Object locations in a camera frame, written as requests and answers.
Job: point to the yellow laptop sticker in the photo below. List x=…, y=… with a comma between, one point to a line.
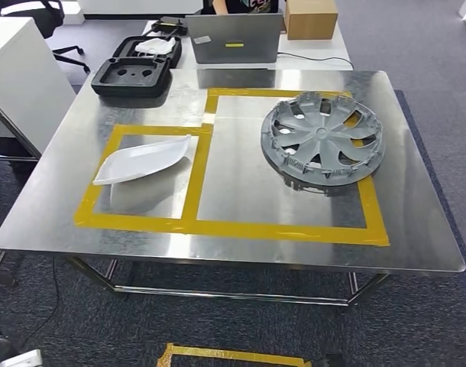
x=234, y=44

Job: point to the black foam case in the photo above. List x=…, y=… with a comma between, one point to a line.
x=102, y=83

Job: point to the grey laptop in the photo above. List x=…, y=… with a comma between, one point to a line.
x=255, y=35

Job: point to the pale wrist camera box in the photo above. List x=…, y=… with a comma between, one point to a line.
x=23, y=359

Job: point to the grey laptop sticker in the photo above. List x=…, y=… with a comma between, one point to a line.
x=202, y=39

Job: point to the person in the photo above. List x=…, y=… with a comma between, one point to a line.
x=252, y=5

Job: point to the steel workbench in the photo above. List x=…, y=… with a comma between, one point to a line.
x=255, y=177

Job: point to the white cloth bag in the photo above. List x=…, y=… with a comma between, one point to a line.
x=154, y=46

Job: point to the white glossy plastic part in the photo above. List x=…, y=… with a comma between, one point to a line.
x=141, y=159

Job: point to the brown cardboard box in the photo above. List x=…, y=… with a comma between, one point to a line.
x=311, y=20

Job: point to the black handheld device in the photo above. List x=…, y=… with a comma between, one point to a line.
x=168, y=25

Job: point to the black office chair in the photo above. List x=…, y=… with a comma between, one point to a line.
x=45, y=15

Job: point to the white cabinet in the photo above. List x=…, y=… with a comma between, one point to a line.
x=23, y=76

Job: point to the white desk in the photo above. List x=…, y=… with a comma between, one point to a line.
x=309, y=50

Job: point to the grey plastic hubcap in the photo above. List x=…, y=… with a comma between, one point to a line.
x=320, y=134

